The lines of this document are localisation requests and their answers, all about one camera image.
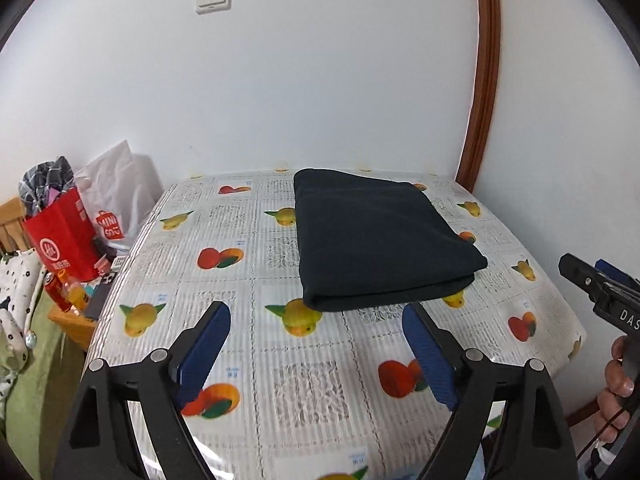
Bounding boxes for black cable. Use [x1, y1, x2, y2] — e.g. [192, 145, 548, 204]
[575, 395, 633, 461]

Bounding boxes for green bed sheet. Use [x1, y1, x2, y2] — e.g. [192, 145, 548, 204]
[0, 290, 88, 461]

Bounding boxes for grey plaid cloth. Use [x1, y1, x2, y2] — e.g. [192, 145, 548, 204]
[18, 156, 76, 218]

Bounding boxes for person's right hand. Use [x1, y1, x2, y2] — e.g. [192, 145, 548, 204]
[597, 335, 637, 429]

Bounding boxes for fruit print tablecloth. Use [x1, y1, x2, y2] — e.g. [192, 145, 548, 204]
[86, 169, 588, 480]

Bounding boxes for orange juice bottle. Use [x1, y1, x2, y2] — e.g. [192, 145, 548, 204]
[57, 270, 92, 311]

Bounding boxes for white plastic bag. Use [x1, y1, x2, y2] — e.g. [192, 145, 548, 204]
[74, 140, 166, 253]

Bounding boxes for black sweatshirt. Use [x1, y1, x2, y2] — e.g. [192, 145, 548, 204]
[292, 167, 488, 312]

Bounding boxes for black phone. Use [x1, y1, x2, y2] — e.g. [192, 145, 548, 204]
[85, 270, 118, 320]

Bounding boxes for red drink can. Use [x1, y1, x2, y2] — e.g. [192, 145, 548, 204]
[45, 270, 76, 311]

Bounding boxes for brown wooden door frame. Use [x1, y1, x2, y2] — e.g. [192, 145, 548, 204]
[455, 0, 502, 193]

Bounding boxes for wooden headboard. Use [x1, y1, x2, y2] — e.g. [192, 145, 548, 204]
[0, 197, 31, 256]

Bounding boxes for brown wooden baseboard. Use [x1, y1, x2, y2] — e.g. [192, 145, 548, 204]
[564, 397, 603, 427]

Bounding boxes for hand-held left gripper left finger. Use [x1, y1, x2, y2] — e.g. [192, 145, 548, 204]
[54, 301, 232, 480]

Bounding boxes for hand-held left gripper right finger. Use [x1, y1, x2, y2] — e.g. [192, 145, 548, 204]
[401, 302, 578, 480]

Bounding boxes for wooden nightstand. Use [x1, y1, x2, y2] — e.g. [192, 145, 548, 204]
[47, 305, 98, 351]

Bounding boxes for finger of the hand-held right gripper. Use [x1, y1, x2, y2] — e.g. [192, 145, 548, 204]
[594, 258, 640, 293]
[558, 253, 608, 306]

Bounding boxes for red paper bag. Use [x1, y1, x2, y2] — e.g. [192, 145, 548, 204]
[21, 187, 101, 283]

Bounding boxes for white floral quilt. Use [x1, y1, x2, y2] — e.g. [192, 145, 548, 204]
[0, 250, 48, 401]

